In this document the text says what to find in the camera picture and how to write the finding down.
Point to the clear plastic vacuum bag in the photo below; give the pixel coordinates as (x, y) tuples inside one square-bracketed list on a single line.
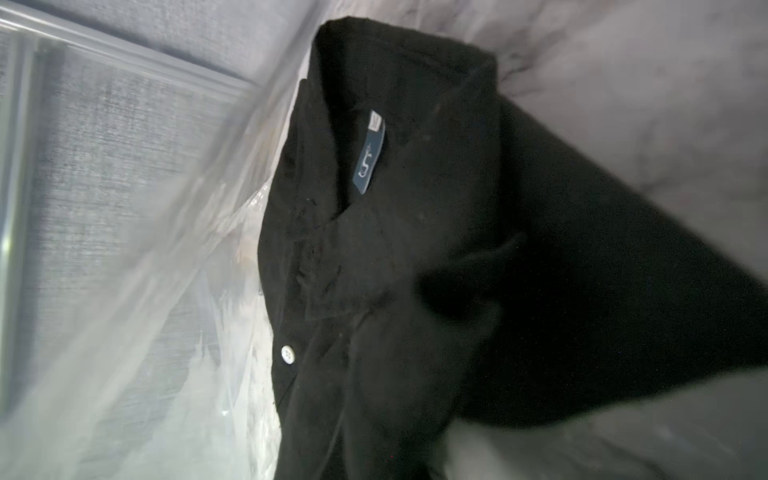
[(167, 372)]

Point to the black shirt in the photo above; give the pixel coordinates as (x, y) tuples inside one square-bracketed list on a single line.
[(430, 252)]

